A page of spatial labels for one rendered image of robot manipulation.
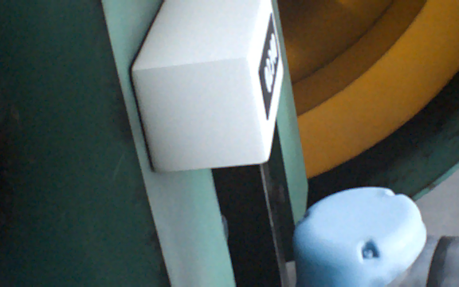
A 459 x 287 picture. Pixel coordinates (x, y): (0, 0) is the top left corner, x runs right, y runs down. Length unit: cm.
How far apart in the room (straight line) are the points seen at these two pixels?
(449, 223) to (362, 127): 174
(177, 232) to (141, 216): 3
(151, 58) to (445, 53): 57
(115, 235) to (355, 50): 58
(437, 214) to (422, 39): 182
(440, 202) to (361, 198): 215
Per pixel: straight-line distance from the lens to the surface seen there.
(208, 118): 34
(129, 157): 34
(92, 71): 33
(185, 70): 34
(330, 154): 94
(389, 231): 56
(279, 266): 69
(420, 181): 92
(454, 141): 93
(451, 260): 57
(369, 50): 91
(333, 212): 58
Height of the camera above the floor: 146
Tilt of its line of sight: 27 degrees down
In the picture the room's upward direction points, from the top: 11 degrees counter-clockwise
